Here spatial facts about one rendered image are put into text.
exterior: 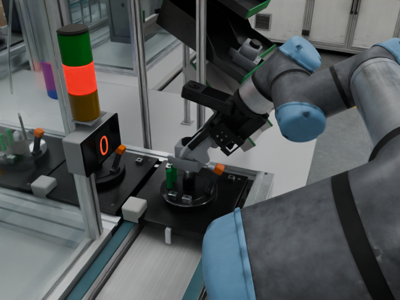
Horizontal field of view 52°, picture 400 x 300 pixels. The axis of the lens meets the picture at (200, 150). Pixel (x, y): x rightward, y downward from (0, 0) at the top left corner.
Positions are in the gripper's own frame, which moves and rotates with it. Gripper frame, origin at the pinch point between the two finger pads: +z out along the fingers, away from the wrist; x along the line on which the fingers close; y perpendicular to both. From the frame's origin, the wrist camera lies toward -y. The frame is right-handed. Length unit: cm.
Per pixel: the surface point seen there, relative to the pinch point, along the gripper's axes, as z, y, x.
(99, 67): 68, -47, 85
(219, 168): -2.8, 8.7, -0.6
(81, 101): -8.8, -20.0, -21.3
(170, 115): 37, -7, 55
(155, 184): 15.9, 1.7, 0.8
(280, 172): 7.3, 29.6, 32.2
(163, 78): 49, -21, 88
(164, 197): 11.0, 4.7, -5.6
